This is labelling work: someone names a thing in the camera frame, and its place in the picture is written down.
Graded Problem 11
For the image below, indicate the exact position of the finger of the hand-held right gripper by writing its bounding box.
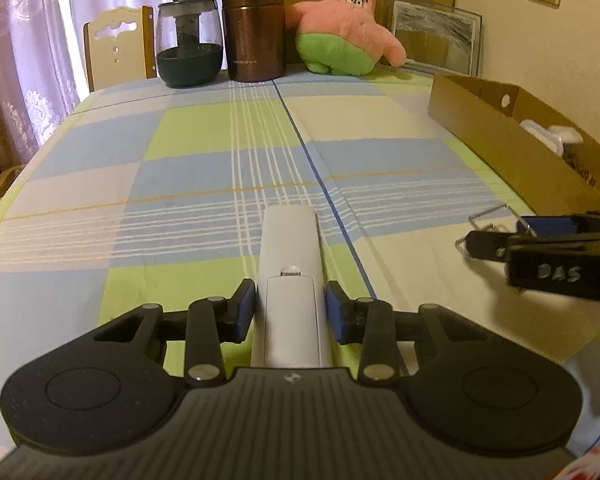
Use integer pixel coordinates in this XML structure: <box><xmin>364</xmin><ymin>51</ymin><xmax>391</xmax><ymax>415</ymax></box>
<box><xmin>466</xmin><ymin>230</ymin><xmax>520</xmax><ymax>263</ymax></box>
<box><xmin>517</xmin><ymin>210</ymin><xmax>600</xmax><ymax>237</ymax></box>

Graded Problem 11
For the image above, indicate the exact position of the brown cardboard box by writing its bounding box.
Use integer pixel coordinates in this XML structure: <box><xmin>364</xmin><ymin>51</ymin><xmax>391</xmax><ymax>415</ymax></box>
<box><xmin>427</xmin><ymin>74</ymin><xmax>600</xmax><ymax>217</ymax></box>

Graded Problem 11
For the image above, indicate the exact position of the wicker basket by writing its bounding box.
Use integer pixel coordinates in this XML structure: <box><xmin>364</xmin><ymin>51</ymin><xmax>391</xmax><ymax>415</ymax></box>
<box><xmin>0</xmin><ymin>164</ymin><xmax>26</xmax><ymax>211</ymax></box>

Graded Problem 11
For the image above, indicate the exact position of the square white night light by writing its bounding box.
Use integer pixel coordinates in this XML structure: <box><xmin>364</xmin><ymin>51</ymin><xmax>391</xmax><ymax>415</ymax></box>
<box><xmin>519</xmin><ymin>118</ymin><xmax>551</xmax><ymax>143</ymax></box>

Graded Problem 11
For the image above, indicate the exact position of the glass picture frame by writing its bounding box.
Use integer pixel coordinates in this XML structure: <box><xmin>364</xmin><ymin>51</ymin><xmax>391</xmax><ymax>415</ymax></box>
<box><xmin>386</xmin><ymin>0</ymin><xmax>483</xmax><ymax>78</ymax></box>

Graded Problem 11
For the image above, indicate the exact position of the white remote control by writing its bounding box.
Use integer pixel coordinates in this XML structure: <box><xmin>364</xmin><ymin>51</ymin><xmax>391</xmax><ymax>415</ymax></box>
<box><xmin>250</xmin><ymin>206</ymin><xmax>333</xmax><ymax>368</ymax></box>

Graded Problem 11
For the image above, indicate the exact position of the cream wooden chair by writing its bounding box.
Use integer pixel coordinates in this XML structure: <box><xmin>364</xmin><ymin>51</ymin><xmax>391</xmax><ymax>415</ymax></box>
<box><xmin>82</xmin><ymin>5</ymin><xmax>156</xmax><ymax>93</ymax></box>

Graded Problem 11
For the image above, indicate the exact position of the brown metal thermos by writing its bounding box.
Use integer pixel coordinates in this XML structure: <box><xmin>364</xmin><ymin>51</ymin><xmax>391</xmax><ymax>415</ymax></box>
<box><xmin>222</xmin><ymin>0</ymin><xmax>287</xmax><ymax>83</ymax></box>

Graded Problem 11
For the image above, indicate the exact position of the dark glass jar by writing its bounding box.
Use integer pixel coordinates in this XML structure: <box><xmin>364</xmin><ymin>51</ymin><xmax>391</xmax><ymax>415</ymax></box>
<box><xmin>155</xmin><ymin>0</ymin><xmax>224</xmax><ymax>88</ymax></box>

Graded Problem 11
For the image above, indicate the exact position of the lilac lace curtain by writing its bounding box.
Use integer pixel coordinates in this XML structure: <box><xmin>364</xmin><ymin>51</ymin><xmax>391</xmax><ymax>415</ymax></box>
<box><xmin>0</xmin><ymin>0</ymin><xmax>241</xmax><ymax>171</ymax></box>

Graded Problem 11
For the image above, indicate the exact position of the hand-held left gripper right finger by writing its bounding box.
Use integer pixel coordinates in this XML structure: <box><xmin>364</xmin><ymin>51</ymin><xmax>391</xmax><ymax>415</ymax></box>
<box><xmin>325</xmin><ymin>280</ymin><xmax>486</xmax><ymax>386</ymax></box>

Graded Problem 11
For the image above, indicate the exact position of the clear cotton swab box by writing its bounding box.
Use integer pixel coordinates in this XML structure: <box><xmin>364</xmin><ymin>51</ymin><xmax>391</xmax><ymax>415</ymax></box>
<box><xmin>547</xmin><ymin>125</ymin><xmax>586</xmax><ymax>157</ymax></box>

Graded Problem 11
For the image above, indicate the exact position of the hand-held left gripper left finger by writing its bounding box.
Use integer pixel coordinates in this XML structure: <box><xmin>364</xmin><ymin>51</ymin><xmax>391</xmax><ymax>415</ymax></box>
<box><xmin>94</xmin><ymin>279</ymin><xmax>257</xmax><ymax>387</ymax></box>

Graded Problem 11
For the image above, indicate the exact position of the pink starfish plush toy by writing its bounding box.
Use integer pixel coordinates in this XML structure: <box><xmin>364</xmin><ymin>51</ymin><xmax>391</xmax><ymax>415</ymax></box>
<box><xmin>286</xmin><ymin>0</ymin><xmax>407</xmax><ymax>78</ymax></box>

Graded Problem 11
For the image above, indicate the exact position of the plaid tablecloth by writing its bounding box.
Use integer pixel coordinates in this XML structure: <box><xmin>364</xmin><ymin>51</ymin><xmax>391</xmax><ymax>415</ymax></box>
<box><xmin>0</xmin><ymin>62</ymin><xmax>600</xmax><ymax>461</ymax></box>

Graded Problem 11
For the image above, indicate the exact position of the metal wire rack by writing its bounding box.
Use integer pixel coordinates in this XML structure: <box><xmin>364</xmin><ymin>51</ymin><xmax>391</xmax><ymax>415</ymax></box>
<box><xmin>455</xmin><ymin>203</ymin><xmax>538</xmax><ymax>261</ymax></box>

